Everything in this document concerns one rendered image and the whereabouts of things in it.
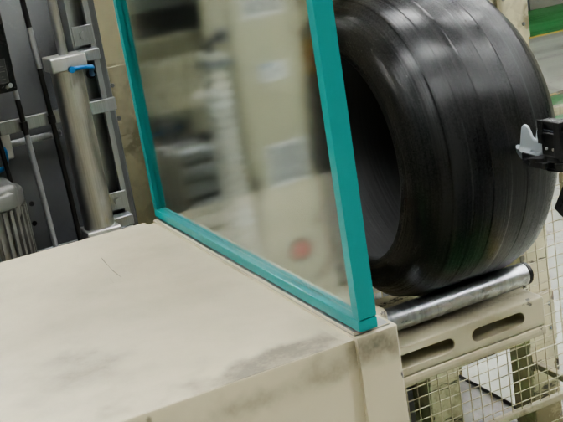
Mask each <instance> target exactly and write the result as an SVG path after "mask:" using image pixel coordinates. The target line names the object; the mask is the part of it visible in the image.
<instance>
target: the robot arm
mask: <svg viewBox="0 0 563 422"><path fill-rule="evenodd" d="M516 152H517V153H518V155H519V157H520V158H521V159H522V160H523V162H524V163H525V164H526V165H528V166H529V167H534V168H540V169H543V170H547V171H549V172H563V119H556V118H551V117H549V118H546V119H543V120H537V132H536V138H534V136H533V134H532V132H531V130H530V128H529V126H528V125H525V124H524V125H522V127H521V135H520V144H518V145H516ZM555 210H556V211H557V212H558V213H559V214H560V215H561V216H562V217H563V187H562V189H561V191H560V195H559V197H558V199H557V202H556V204H555Z"/></svg>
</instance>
